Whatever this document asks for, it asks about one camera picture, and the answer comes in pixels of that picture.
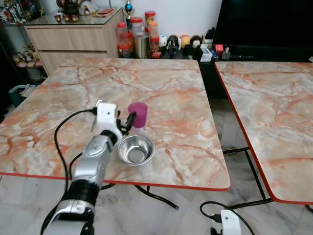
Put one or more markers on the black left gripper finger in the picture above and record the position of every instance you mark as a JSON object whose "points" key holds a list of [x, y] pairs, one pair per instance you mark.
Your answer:
{"points": [[120, 114], [131, 120]]}

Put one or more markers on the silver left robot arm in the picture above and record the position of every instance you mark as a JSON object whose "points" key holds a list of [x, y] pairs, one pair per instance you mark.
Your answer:
{"points": [[94, 157]]}

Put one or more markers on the purple plastic cup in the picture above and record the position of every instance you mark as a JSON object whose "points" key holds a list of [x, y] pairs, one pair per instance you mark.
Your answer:
{"points": [[138, 114]]}

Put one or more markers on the stainless steel bowl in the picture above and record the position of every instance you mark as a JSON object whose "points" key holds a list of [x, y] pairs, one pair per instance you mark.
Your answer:
{"points": [[136, 150]]}

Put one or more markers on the steel canister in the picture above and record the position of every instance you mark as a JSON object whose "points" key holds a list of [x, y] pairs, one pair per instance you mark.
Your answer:
{"points": [[141, 47]]}

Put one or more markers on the small red-lidded snack jar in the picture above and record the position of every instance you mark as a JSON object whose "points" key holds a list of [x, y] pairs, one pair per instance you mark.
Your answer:
{"points": [[122, 39]]}

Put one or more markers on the black and white panda figurine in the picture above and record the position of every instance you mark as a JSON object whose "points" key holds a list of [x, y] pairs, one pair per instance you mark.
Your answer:
{"points": [[172, 44]]}

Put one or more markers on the light wooden drawer cabinet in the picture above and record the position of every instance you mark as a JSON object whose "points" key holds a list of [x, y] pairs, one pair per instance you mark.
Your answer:
{"points": [[73, 41]]}

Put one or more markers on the wide red-lidded clear jar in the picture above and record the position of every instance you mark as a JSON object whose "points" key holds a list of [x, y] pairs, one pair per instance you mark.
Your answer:
{"points": [[138, 27]]}

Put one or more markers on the tall red-lidded orange snack jar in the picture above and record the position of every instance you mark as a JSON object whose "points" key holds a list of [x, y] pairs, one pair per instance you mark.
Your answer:
{"points": [[151, 29]]}

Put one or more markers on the yellow-headed figurine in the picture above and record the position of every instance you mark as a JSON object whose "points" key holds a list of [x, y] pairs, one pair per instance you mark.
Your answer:
{"points": [[185, 41]]}

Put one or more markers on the small white box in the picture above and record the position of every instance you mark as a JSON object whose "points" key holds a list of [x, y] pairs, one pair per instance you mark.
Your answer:
{"points": [[206, 55]]}

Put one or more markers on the black round-headed figurine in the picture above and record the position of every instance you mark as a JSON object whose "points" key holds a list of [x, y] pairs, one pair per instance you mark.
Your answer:
{"points": [[196, 45]]}

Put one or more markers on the green basket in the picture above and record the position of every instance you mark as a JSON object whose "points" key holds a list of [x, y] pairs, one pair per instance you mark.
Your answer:
{"points": [[20, 94]]}

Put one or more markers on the red flat box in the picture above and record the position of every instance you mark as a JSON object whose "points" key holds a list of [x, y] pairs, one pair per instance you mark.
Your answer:
{"points": [[105, 11]]}

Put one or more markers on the trophy with blue ball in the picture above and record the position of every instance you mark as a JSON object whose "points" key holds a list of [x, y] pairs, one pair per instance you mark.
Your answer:
{"points": [[128, 10]]}

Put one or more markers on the small red box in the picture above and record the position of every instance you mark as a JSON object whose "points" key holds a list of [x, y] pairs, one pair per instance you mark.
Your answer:
{"points": [[219, 48]]}

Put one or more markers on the dark teapot ornament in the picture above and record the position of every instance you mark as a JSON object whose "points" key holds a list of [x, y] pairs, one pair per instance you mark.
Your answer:
{"points": [[72, 6]]}

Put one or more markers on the black flat television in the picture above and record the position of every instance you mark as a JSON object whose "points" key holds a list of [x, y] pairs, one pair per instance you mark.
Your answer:
{"points": [[264, 22]]}

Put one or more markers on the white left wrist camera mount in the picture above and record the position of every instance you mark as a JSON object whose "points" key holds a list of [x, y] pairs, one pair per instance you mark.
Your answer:
{"points": [[105, 115]]}

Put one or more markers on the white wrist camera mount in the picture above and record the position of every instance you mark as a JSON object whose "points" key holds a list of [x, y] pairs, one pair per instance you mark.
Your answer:
{"points": [[231, 223], [105, 115]]}

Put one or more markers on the black metal table frame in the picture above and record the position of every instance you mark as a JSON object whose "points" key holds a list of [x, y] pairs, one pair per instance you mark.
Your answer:
{"points": [[161, 199], [257, 174]]}

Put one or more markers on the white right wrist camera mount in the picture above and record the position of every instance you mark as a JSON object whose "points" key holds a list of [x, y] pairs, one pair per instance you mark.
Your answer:
{"points": [[231, 223]]}

